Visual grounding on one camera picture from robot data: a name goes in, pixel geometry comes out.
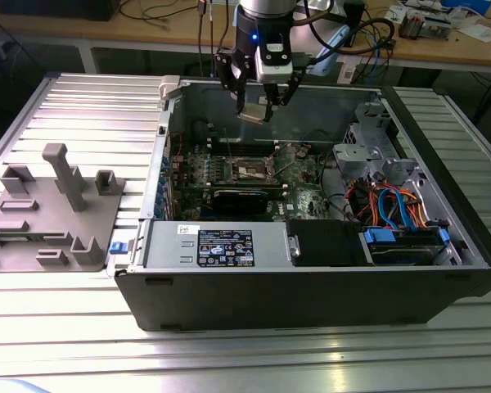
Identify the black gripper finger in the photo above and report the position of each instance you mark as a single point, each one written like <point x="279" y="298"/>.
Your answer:
<point x="231" y="69"/>
<point x="268" y="102"/>

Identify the CPU with silver top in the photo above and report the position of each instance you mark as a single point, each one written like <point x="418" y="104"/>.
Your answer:
<point x="251" y="111"/>

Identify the metal locking lever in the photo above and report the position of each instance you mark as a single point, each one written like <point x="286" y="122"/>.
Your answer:
<point x="229" y="147"/>

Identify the CPU socket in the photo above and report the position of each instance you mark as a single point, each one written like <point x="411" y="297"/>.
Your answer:
<point x="249" y="170"/>

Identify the grey case latch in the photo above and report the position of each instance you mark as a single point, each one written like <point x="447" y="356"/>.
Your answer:
<point x="169" y="86"/>

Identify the pale blue teach pendant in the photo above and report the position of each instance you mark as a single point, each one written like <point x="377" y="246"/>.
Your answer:
<point x="326" y="67"/>

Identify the white label tag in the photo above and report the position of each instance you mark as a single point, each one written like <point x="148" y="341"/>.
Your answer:
<point x="345" y="75"/>

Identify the black graphics card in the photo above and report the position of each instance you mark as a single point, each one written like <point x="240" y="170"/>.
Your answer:
<point x="237" y="201"/>

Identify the green motherboard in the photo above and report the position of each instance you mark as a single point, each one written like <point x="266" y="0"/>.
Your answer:
<point x="303" y="200"/>

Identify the wooden desk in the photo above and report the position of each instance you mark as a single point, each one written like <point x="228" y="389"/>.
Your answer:
<point x="106" y="30"/>

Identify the black plastic shroud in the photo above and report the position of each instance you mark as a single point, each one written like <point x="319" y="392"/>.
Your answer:
<point x="327" y="243"/>

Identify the copper heatsink cooler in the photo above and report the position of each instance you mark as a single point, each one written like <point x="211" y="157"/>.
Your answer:
<point x="411" y="26"/>

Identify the grey power supply unit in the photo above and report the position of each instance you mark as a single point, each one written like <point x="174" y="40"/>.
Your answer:
<point x="163" y="249"/>

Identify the grey electronic part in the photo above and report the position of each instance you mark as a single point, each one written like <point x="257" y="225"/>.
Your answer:
<point x="435" y="28"/>

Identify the black box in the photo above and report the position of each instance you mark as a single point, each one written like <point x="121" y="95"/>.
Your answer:
<point x="53" y="8"/>

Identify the black PC case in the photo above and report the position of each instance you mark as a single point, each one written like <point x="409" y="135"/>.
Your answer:
<point x="270" y="299"/>

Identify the hard disk in blue carrier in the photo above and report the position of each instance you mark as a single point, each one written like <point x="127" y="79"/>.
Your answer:
<point x="401" y="256"/>

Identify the blue case latch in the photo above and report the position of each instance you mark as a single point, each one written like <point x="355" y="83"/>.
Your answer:
<point x="118" y="247"/>

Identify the blue box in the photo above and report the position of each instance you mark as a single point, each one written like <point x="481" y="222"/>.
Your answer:
<point x="466" y="3"/>

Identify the white paper sheet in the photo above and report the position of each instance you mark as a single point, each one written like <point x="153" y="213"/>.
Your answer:
<point x="480" y="32"/>

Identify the grey parts rack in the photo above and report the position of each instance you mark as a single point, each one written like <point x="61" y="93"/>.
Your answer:
<point x="45" y="213"/>

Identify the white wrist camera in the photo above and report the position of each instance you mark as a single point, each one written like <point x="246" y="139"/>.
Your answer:
<point x="272" y="69"/>

